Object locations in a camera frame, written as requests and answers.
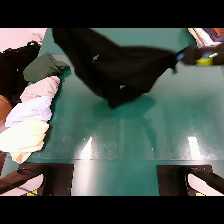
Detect black garment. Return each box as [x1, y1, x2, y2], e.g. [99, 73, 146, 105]
[0, 40, 42, 105]
[51, 28, 179, 110]

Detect lavender garment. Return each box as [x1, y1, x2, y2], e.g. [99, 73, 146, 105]
[4, 95, 54, 128]

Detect dark green garment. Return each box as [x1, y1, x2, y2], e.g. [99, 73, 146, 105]
[22, 52, 72, 84]

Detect heap of clothes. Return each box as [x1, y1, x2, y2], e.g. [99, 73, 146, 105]
[187, 28, 224, 48]

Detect beige garment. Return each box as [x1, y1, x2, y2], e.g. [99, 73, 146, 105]
[19, 75, 62, 103]

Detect cream garment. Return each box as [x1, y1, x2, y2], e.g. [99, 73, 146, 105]
[0, 119, 51, 164]

